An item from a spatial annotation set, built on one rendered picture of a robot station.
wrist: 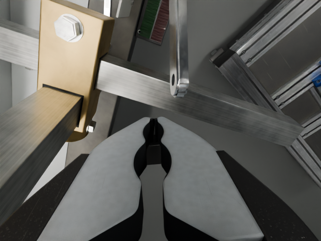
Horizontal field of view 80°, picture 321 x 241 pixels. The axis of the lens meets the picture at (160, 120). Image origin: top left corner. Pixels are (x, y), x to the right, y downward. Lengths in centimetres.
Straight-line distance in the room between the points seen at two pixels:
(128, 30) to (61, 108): 21
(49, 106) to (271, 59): 91
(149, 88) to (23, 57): 12
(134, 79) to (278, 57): 85
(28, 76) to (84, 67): 34
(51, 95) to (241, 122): 20
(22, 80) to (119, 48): 26
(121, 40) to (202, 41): 76
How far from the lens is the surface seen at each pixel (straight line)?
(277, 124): 26
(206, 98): 21
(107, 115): 40
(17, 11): 50
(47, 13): 20
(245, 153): 148
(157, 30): 34
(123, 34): 35
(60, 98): 19
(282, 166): 169
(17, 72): 53
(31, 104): 18
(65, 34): 18
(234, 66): 90
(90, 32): 19
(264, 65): 98
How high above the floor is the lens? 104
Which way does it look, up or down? 61 degrees down
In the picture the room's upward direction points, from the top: 178 degrees clockwise
